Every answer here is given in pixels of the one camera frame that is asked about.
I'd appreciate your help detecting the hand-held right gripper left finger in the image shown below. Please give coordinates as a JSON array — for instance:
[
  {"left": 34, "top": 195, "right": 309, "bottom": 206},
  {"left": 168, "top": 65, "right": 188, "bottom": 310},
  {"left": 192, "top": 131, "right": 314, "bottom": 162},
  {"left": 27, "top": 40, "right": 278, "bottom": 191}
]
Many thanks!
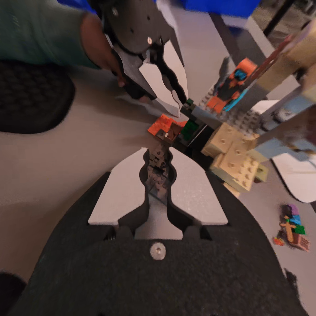
[{"left": 88, "top": 148, "right": 150, "bottom": 230}]

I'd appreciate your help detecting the person's left hand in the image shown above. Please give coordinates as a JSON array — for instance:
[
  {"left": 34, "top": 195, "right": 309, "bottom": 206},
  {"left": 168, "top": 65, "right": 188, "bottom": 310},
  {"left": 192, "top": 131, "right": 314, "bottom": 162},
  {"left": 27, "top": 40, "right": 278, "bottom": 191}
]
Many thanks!
[{"left": 81, "top": 13, "right": 151, "bottom": 104}]

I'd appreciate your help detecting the white lamp base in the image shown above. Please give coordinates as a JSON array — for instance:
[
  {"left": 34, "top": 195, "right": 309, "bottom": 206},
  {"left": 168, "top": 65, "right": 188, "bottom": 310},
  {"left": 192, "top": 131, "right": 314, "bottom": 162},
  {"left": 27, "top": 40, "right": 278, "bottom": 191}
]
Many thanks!
[{"left": 250, "top": 99, "right": 316, "bottom": 204}]

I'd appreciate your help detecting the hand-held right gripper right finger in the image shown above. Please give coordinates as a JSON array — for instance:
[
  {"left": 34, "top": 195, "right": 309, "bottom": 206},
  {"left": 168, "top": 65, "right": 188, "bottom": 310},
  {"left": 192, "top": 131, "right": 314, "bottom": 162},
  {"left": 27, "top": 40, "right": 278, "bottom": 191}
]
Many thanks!
[{"left": 167, "top": 147, "right": 229, "bottom": 230}]

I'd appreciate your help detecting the orange toy minifigure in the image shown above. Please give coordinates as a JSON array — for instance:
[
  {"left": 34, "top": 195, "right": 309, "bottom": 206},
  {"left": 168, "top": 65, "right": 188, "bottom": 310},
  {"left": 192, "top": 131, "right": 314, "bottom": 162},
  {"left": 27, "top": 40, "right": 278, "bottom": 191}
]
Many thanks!
[{"left": 205, "top": 57, "right": 258, "bottom": 113}]

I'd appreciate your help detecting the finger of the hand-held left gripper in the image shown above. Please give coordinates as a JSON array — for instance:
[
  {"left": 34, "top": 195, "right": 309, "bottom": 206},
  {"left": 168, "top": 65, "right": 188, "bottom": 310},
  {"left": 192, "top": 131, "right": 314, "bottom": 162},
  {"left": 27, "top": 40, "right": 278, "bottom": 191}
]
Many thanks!
[
  {"left": 139, "top": 62, "right": 182, "bottom": 118},
  {"left": 158, "top": 39, "right": 189, "bottom": 105}
]

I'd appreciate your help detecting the blue green zombie minifigure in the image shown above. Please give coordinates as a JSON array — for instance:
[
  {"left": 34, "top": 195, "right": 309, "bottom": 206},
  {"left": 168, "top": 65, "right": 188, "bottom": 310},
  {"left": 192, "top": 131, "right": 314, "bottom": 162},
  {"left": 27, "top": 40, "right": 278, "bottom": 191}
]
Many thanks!
[{"left": 281, "top": 204, "right": 306, "bottom": 235}]

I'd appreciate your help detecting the blue plastic box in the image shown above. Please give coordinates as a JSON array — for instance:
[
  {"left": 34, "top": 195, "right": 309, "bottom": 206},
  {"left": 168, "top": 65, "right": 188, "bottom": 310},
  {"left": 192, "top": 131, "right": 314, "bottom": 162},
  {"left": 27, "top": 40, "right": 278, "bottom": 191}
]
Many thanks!
[{"left": 57, "top": 0, "right": 261, "bottom": 18}]

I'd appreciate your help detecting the grey desk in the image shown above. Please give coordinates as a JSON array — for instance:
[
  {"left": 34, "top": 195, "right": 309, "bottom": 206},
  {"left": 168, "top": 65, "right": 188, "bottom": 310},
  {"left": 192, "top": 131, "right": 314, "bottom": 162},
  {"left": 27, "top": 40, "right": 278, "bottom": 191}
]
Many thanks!
[{"left": 0, "top": 0, "right": 316, "bottom": 316}]

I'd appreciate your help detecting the tan toy sword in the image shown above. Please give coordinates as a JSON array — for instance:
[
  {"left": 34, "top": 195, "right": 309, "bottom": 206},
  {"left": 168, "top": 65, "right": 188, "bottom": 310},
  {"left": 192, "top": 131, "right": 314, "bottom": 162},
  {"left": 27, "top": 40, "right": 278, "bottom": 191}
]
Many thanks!
[{"left": 280, "top": 215, "right": 297, "bottom": 243}]

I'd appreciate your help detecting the dark cloth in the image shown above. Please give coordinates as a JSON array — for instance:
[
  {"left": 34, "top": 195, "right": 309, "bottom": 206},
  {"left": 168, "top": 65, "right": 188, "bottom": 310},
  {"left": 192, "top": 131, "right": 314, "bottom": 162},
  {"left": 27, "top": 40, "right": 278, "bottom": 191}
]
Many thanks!
[{"left": 0, "top": 272, "right": 27, "bottom": 316}]

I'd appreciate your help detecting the toy brick building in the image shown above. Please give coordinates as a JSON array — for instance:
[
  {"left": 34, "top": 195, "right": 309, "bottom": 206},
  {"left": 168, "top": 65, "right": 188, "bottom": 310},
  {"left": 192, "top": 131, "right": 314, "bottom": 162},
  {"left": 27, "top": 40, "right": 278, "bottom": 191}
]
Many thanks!
[{"left": 147, "top": 20, "right": 316, "bottom": 198}]

